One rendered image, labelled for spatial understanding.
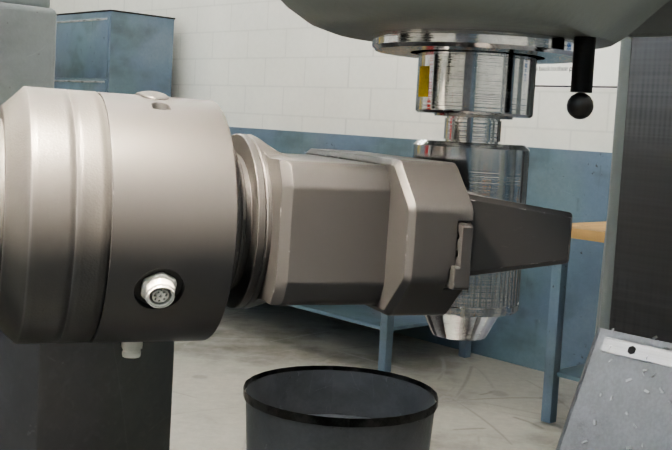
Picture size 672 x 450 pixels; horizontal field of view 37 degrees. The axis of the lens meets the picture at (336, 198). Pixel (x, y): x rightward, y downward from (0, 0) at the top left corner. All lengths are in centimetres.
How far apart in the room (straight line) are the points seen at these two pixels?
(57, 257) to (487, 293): 17
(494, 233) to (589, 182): 497
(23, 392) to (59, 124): 36
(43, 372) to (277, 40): 651
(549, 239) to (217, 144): 14
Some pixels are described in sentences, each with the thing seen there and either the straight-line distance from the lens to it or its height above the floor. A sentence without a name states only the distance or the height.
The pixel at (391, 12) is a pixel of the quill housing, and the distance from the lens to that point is 35.
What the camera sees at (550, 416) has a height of 3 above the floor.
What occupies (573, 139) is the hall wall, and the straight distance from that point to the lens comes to 542.
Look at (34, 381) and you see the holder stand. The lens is 66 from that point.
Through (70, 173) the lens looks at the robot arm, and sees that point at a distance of 32.
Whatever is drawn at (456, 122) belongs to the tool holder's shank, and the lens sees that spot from 40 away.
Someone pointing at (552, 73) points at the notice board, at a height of 160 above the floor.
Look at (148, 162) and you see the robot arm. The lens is 33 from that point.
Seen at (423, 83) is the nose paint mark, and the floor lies 129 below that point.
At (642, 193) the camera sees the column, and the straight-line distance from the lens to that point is 79.
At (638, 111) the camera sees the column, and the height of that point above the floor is 130.
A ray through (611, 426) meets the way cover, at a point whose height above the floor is 106.
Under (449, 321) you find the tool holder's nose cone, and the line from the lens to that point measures 41.
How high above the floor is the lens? 127
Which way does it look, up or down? 4 degrees down
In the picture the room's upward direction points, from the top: 3 degrees clockwise
